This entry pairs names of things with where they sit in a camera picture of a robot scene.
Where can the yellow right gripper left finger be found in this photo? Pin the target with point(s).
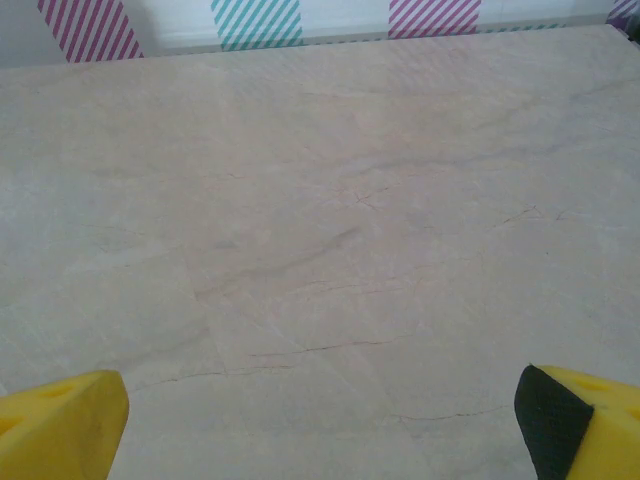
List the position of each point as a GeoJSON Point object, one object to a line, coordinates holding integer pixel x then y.
{"type": "Point", "coordinates": [60, 430]}

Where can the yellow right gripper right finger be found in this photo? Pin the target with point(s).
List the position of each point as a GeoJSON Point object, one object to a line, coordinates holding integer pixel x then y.
{"type": "Point", "coordinates": [590, 430]}

